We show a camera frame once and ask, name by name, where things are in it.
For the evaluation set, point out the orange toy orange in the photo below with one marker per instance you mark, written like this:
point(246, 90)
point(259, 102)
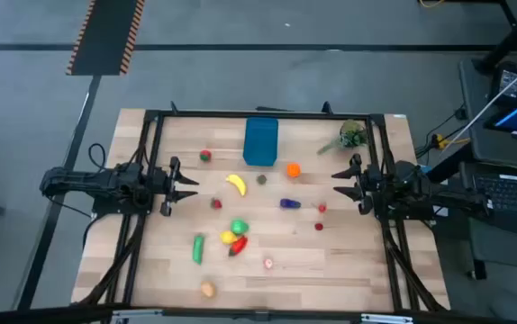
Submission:
point(293, 170)

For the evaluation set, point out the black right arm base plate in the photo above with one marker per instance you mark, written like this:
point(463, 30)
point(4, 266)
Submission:
point(420, 215)

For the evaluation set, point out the black laptop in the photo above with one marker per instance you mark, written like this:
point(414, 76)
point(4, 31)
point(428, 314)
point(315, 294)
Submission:
point(510, 198)

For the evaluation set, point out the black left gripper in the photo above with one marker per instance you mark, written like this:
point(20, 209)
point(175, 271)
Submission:
point(168, 184)

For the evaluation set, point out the black front rail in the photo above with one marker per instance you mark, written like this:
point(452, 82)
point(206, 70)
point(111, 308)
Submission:
point(38, 315)

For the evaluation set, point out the red toy cherry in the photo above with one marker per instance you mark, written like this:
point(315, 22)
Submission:
point(319, 226)
point(322, 208)

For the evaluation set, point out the red toy chili pepper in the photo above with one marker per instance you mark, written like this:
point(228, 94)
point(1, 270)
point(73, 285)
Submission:
point(239, 245)

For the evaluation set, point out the black diagonal stand beam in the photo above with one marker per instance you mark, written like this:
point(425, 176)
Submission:
point(510, 40)

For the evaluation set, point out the green potted artificial plant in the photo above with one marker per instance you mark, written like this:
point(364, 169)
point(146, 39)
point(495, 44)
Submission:
point(352, 134)

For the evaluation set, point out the green toy cucumber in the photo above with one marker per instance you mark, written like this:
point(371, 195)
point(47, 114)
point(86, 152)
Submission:
point(198, 249)

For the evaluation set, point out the black power adapter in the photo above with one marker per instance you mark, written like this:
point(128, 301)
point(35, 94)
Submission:
point(506, 85)

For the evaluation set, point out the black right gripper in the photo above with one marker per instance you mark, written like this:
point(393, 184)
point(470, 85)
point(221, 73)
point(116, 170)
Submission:
point(367, 189)

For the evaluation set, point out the green toy pear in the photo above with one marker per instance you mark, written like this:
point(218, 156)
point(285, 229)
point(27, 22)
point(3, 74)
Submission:
point(239, 227)

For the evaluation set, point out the tan toy potato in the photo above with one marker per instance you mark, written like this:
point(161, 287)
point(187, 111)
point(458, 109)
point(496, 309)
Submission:
point(208, 289)

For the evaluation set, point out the dark grey equipment cart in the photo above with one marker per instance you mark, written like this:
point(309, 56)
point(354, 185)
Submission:
point(474, 148)

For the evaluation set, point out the leafy red toy strawberry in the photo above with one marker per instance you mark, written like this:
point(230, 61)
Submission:
point(261, 179)

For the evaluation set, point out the yellow toy lemon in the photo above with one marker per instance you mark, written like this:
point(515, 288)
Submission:
point(228, 237)

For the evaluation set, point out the blue plastic tupperware container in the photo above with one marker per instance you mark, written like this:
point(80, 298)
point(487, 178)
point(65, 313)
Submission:
point(260, 141)

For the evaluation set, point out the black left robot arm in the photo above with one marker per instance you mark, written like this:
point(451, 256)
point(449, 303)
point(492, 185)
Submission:
point(83, 180)

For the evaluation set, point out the small blue object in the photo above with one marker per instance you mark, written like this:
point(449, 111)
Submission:
point(425, 168)

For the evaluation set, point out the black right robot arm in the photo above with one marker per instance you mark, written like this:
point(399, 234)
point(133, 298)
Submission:
point(420, 184)

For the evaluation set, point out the silver metal bracket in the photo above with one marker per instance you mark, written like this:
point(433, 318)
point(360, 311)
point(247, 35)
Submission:
point(384, 319)
point(137, 316)

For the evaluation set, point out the black aluminium table frame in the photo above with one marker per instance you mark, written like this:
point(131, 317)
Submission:
point(195, 114)

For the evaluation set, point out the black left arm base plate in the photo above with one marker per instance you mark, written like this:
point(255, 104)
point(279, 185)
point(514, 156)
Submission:
point(119, 209)

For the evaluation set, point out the yellow toy banana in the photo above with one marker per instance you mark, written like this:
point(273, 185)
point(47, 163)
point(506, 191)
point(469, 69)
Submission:
point(238, 184)

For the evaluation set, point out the purple toy eggplant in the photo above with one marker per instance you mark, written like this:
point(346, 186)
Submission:
point(290, 204)

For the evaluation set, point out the thin white rod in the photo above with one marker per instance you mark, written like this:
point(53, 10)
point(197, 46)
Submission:
point(502, 96)

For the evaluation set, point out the black mat orange striped edges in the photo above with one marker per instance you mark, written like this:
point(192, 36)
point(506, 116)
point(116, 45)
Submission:
point(105, 36)

